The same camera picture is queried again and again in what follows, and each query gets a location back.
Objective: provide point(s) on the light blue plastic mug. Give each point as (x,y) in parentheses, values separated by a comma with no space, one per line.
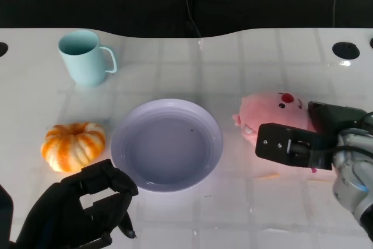
(84,63)

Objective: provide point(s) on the black table grommet hole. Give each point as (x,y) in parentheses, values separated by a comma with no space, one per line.
(3,48)
(345,49)

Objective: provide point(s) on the orange white toy pumpkin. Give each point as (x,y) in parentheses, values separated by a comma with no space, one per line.
(71,147)

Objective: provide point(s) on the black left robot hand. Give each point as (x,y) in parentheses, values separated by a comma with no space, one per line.
(61,211)

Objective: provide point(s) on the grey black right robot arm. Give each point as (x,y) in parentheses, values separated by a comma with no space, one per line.
(352,173)

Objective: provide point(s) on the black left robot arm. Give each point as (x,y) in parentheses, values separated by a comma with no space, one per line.
(6,217)

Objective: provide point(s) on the lavender round plate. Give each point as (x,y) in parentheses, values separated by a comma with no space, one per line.
(166,145)

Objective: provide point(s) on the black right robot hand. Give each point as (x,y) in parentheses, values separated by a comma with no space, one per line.
(279,144)

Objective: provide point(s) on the pink plush beaver doll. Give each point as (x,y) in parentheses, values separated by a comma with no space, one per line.
(262,109)

